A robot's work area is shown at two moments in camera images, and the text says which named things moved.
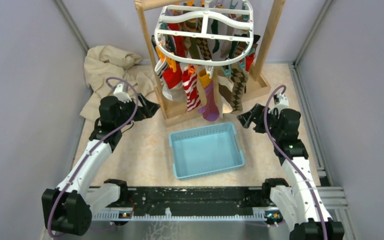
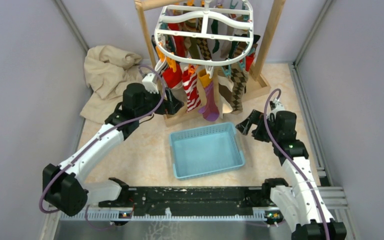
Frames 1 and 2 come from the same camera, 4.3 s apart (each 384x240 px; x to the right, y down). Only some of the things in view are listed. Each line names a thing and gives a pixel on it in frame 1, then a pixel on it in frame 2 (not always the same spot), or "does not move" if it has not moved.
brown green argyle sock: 239,76 does not move
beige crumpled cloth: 108,70 does not move
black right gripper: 257,112 to 245,126
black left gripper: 150,110 to 171,106
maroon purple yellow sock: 210,108 does not move
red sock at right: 249,60 does not move
